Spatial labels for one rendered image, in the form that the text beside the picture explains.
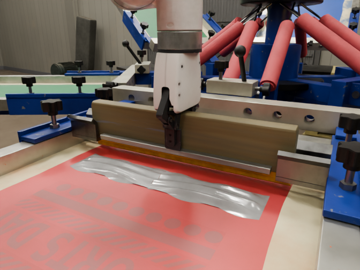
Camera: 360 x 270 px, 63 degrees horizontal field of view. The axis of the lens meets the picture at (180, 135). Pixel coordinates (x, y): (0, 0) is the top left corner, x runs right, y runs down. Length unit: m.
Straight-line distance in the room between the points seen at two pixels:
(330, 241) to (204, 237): 0.14
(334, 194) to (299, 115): 0.30
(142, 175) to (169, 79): 0.17
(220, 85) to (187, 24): 0.33
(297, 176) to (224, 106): 0.32
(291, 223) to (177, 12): 0.34
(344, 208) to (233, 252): 0.14
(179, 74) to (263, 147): 0.18
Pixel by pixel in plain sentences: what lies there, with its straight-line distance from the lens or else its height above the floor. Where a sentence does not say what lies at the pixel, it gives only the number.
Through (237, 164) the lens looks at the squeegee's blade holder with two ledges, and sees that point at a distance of 0.49.
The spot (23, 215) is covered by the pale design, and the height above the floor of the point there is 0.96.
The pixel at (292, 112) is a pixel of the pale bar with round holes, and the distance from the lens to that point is 0.70.
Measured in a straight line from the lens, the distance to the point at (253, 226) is 0.41.
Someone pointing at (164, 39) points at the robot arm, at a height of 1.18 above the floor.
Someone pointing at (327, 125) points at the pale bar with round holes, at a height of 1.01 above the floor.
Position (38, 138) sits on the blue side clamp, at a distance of 0.64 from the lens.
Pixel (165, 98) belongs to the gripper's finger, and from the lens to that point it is 0.48.
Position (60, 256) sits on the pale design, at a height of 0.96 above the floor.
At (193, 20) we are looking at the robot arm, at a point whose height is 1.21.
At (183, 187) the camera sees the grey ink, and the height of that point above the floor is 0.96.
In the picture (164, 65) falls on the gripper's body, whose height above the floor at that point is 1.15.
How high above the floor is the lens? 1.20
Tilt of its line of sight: 19 degrees down
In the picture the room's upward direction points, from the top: straight up
